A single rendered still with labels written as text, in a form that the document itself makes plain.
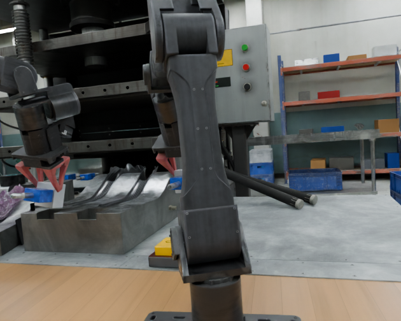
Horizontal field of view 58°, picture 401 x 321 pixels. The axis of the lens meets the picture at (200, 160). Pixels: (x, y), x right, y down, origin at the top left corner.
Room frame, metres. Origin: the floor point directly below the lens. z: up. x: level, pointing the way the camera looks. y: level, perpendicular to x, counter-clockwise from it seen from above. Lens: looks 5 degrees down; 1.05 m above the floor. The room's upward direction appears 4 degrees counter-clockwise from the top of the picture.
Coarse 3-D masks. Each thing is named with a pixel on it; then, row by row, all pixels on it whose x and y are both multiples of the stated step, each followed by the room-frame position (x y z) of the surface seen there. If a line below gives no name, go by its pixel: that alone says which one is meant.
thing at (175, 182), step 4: (176, 172) 0.86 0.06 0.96; (180, 172) 0.85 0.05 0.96; (176, 176) 0.84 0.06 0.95; (180, 176) 0.83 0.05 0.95; (172, 180) 0.82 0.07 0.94; (176, 180) 0.81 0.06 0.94; (180, 180) 0.81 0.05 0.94; (172, 184) 0.77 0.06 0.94; (176, 184) 0.78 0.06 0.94; (180, 184) 0.80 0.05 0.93; (168, 188) 0.76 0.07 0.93; (172, 188) 0.76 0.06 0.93; (176, 188) 0.81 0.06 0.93; (180, 188) 0.81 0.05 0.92; (176, 192) 0.85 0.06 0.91; (180, 192) 0.85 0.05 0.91
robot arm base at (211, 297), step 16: (192, 288) 0.41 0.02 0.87; (208, 288) 0.40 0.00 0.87; (224, 288) 0.40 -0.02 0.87; (240, 288) 0.42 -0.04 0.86; (192, 304) 0.42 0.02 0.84; (208, 304) 0.40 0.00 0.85; (224, 304) 0.40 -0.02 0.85; (240, 304) 0.41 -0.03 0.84; (144, 320) 0.46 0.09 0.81; (160, 320) 0.45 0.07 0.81; (176, 320) 0.45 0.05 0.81; (192, 320) 0.42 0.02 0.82; (208, 320) 0.40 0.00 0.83; (224, 320) 0.40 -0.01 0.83; (240, 320) 0.41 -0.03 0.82; (256, 320) 0.44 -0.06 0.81; (272, 320) 0.43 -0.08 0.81; (288, 320) 0.43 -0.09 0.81
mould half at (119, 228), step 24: (120, 192) 1.01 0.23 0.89; (144, 192) 0.99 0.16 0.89; (168, 192) 1.01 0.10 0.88; (24, 216) 0.83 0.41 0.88; (72, 216) 0.79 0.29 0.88; (96, 216) 0.77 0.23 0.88; (120, 216) 0.75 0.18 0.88; (144, 216) 0.86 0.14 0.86; (168, 216) 1.00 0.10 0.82; (24, 240) 0.83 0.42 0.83; (48, 240) 0.81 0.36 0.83; (72, 240) 0.79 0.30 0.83; (96, 240) 0.77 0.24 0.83; (120, 240) 0.76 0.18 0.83
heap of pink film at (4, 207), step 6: (18, 186) 1.03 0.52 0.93; (6, 192) 1.12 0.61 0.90; (12, 192) 1.01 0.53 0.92; (18, 192) 1.01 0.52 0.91; (0, 198) 1.13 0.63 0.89; (6, 198) 0.98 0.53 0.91; (12, 198) 0.98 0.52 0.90; (0, 204) 0.96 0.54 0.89; (6, 204) 0.96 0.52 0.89; (12, 204) 0.97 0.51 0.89; (0, 210) 0.94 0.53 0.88; (6, 210) 0.95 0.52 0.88; (12, 210) 0.96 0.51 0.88; (0, 216) 0.93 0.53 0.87; (6, 216) 0.94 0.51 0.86
